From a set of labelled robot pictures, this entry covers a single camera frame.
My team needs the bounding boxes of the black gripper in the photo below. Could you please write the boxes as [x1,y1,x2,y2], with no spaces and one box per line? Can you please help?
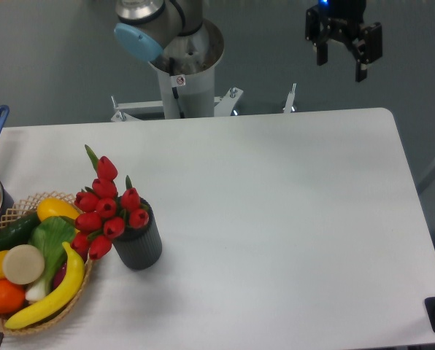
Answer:
[305,0,382,82]

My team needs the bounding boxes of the red tulip bouquet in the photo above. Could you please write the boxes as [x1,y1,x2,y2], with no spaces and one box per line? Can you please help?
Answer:
[71,145,153,260]

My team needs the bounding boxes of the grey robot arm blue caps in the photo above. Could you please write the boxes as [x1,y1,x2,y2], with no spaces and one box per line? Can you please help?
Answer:
[114,1,382,82]

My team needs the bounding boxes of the dark grey ribbed vase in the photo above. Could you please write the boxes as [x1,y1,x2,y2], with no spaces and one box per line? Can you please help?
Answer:
[113,199,162,271]

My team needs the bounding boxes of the yellow lemon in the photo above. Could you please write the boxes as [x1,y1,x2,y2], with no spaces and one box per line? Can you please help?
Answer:
[36,198,79,222]

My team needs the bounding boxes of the green bok choy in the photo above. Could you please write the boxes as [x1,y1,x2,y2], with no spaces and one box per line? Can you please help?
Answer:
[26,217,76,303]

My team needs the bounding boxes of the woven wicker basket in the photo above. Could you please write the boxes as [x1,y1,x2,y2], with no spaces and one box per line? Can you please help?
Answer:
[0,191,93,336]

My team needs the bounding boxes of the purple vegetable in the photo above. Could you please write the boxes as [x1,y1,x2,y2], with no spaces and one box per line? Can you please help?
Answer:
[53,263,67,289]

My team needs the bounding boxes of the yellow banana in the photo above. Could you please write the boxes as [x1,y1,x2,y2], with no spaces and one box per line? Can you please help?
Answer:
[4,242,85,330]

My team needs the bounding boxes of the dark green cucumber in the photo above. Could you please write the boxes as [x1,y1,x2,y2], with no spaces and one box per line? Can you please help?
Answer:
[0,212,40,251]

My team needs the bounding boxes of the beige round disc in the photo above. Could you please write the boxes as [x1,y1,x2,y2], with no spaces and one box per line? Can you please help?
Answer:
[2,244,45,285]

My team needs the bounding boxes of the orange fruit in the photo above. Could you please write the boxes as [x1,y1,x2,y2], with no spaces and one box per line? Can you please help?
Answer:
[0,279,26,315]

